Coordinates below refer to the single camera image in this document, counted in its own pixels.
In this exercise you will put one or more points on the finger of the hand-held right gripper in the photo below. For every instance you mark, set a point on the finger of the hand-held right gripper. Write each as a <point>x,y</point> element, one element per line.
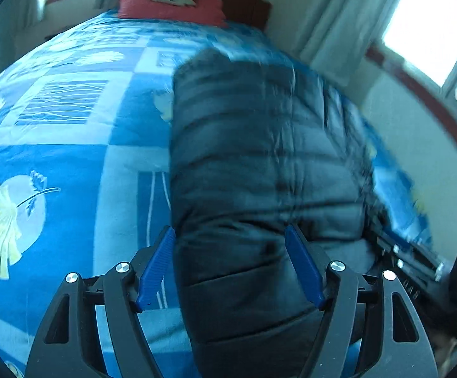
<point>405,256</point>

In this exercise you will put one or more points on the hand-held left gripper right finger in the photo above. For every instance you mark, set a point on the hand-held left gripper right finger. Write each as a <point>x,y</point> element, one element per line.
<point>303,267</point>

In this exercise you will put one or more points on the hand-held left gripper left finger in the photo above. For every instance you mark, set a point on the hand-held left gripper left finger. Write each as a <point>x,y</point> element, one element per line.
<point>157,267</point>

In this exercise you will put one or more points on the black puffer jacket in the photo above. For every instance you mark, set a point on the black puffer jacket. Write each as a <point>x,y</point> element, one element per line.
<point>260,157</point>

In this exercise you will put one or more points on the blue patterned bed blanket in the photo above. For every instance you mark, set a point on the blue patterned bed blanket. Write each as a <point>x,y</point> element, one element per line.
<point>75,134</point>

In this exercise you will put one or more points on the window with wooden sill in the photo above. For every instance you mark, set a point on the window with wooden sill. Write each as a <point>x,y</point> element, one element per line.
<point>429,35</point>

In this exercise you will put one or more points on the red pillow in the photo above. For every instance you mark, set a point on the red pillow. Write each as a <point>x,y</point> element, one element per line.
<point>142,6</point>

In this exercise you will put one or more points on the wooden headboard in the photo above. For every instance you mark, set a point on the wooden headboard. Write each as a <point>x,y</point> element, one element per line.
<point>252,6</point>

